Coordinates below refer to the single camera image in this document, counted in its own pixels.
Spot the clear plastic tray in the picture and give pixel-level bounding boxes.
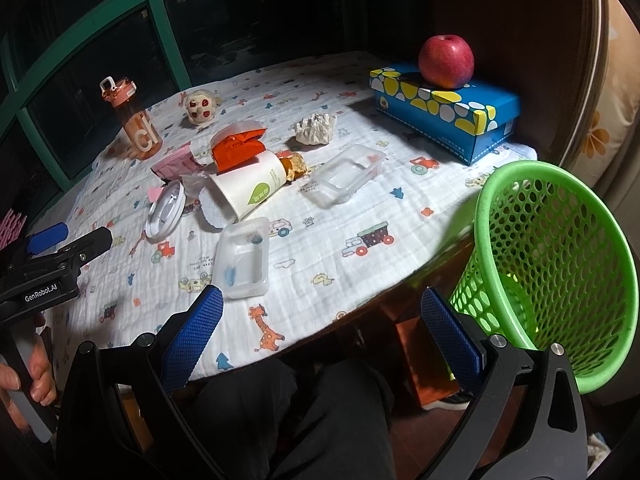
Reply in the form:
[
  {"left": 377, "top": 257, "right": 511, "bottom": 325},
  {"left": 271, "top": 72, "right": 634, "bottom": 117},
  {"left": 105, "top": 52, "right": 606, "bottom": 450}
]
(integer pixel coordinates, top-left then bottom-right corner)
[
  {"left": 305, "top": 144, "right": 386, "bottom": 208},
  {"left": 212, "top": 217, "right": 270, "bottom": 300}
]

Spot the white round plastic lid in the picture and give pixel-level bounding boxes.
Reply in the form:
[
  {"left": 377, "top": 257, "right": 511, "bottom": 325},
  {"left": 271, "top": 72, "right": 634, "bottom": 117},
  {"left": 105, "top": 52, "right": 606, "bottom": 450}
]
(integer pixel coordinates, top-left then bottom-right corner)
[{"left": 144, "top": 180, "right": 186, "bottom": 243}]

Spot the pink snack wrapper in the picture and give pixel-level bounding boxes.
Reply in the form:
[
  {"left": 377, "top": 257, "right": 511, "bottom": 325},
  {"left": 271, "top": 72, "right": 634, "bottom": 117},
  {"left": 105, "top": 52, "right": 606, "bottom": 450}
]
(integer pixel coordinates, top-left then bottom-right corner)
[{"left": 151, "top": 145, "right": 202, "bottom": 182}]

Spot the white paper ball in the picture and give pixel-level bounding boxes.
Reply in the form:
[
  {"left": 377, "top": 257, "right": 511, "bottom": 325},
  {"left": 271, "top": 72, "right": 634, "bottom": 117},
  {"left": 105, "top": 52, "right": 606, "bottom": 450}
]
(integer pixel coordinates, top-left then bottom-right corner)
[{"left": 293, "top": 114, "right": 337, "bottom": 146}]

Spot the person's left hand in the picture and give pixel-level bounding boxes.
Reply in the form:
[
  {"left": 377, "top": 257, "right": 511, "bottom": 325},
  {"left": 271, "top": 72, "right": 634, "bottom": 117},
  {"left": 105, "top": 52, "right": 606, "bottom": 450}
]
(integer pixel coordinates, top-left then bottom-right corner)
[{"left": 1, "top": 313, "right": 56, "bottom": 443}]

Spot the green mesh waste basket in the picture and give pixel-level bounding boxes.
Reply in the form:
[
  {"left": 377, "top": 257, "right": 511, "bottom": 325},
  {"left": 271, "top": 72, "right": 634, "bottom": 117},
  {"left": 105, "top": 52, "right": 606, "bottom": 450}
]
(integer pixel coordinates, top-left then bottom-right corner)
[{"left": 450, "top": 160, "right": 639, "bottom": 394}]

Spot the white paper cupcake liner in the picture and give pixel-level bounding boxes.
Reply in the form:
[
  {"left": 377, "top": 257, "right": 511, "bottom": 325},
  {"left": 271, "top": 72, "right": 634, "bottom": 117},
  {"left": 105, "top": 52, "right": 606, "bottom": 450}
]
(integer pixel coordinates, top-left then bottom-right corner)
[{"left": 198, "top": 184, "right": 236, "bottom": 230}]

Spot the orange water bottle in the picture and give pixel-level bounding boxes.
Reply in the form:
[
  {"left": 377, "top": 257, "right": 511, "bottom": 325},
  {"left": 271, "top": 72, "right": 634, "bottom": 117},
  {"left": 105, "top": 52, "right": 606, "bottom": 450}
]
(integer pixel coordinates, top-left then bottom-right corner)
[{"left": 100, "top": 76, "right": 163, "bottom": 159}]

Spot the clear plastic cup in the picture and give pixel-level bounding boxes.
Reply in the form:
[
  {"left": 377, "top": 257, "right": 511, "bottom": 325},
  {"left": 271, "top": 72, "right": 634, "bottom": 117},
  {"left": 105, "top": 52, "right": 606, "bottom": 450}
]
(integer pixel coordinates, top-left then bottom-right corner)
[{"left": 181, "top": 172, "right": 212, "bottom": 200}]

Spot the white paper cup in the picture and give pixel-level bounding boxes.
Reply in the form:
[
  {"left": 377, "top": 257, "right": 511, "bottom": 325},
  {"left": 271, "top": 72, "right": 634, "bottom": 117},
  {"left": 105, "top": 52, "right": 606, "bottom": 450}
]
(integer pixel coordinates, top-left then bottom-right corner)
[{"left": 210, "top": 151, "right": 286, "bottom": 222}]

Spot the white printed table cloth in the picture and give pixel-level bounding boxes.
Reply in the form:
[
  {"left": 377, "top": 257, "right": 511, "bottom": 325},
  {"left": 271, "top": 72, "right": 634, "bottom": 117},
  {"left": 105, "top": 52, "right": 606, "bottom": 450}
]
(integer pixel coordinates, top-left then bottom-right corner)
[{"left": 47, "top": 53, "right": 536, "bottom": 385}]

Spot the orange snack bag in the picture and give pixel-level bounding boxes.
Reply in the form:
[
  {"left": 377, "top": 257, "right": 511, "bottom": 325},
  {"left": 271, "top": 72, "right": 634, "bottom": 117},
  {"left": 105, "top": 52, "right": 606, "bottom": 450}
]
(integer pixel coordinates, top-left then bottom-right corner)
[{"left": 212, "top": 128, "right": 266, "bottom": 174}]

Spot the gold foil wrapper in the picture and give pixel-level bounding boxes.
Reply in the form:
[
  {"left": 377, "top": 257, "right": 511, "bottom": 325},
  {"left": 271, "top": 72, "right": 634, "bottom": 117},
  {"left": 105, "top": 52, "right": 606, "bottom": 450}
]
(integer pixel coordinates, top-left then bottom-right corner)
[{"left": 277, "top": 152, "right": 308, "bottom": 182}]

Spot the blue yellow tissue box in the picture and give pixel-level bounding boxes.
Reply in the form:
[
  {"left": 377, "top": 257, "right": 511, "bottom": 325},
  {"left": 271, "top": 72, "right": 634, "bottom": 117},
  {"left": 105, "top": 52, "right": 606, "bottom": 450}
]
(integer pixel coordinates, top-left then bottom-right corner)
[{"left": 369, "top": 65, "right": 521, "bottom": 165}]

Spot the beige floral pillow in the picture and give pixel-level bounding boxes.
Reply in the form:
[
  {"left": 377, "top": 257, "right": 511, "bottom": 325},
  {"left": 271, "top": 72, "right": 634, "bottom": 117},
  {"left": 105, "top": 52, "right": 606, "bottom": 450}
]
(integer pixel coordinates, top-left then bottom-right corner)
[{"left": 568, "top": 0, "right": 639, "bottom": 208}]

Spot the red apple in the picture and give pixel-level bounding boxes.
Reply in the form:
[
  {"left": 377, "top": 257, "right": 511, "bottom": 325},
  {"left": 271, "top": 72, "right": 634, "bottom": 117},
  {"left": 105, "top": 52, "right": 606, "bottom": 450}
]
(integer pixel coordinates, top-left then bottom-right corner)
[{"left": 418, "top": 35, "right": 475, "bottom": 89}]

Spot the green window frame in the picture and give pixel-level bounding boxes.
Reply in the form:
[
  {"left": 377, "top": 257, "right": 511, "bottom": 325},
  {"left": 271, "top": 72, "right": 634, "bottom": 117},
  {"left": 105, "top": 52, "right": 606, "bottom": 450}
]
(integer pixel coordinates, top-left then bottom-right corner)
[{"left": 1, "top": 0, "right": 193, "bottom": 198}]

